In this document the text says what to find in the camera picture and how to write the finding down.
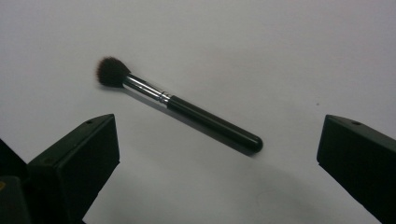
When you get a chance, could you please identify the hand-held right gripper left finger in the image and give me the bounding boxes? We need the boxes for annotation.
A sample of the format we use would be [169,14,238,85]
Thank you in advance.
[26,113,120,224]

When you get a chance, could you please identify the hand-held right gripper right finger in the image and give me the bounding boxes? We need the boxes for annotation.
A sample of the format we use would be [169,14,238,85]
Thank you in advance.
[316,114,396,224]

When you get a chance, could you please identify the black makeup brush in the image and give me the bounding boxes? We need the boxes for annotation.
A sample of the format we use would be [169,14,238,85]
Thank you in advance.
[95,56,264,156]

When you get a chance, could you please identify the white table cover board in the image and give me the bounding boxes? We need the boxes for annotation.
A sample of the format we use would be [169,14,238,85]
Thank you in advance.
[0,0,396,224]

